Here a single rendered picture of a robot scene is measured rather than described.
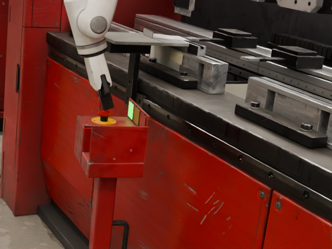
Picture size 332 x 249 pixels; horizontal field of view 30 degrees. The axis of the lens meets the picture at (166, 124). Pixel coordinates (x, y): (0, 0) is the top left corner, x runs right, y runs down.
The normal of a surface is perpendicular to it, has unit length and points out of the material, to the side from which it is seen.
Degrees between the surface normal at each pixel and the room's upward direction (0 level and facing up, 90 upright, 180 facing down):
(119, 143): 90
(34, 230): 0
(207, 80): 90
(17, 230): 0
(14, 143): 90
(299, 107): 90
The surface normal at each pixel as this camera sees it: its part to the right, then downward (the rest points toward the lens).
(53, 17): 0.50, 0.29
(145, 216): -0.86, 0.04
